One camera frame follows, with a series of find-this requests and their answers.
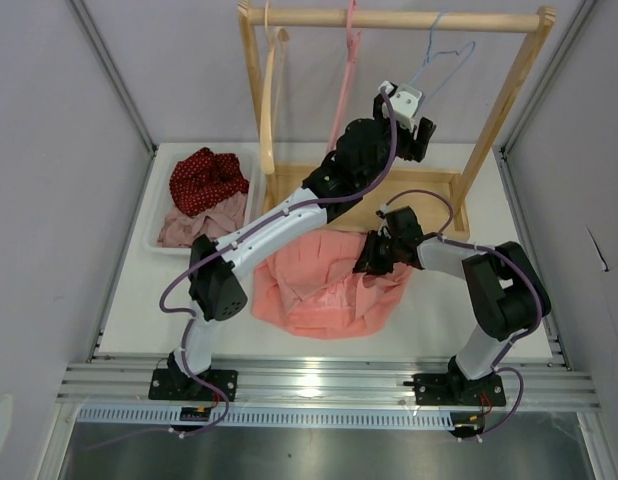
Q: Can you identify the beige wooden hanger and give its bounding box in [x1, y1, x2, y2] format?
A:
[259, 1, 289, 176]

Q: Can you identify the wooden clothes rack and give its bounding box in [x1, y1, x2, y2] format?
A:
[237, 1, 557, 240]

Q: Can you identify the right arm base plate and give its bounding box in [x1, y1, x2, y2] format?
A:
[402, 373, 506, 407]

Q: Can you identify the aluminium mounting rail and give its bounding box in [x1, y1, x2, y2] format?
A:
[56, 357, 601, 412]

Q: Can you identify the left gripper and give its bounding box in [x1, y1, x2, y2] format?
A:
[357, 96, 434, 190]

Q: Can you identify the salmon pink skirt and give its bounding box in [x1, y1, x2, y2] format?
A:
[251, 230, 413, 340]

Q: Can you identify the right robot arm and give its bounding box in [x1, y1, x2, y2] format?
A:
[353, 207, 551, 405]

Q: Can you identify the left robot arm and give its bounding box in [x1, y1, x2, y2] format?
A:
[164, 83, 436, 400]

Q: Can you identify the white plastic bin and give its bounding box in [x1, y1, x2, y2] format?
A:
[144, 145, 261, 262]

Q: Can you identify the red polka dot cloth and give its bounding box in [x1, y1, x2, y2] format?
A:
[168, 147, 250, 217]

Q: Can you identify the pink plastic hanger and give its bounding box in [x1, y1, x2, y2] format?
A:
[326, 0, 362, 152]

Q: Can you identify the dusty pink cloth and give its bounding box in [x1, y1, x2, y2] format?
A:
[156, 192, 248, 248]

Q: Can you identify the light blue wire hanger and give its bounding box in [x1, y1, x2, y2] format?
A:
[408, 10, 476, 110]

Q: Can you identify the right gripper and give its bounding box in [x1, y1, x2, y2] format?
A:
[352, 230, 402, 276]

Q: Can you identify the white slotted cable duct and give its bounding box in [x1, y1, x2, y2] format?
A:
[76, 403, 455, 431]

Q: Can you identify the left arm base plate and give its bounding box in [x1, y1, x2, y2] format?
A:
[148, 368, 238, 402]

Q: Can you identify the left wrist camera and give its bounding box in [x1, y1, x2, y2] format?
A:
[378, 81, 425, 132]

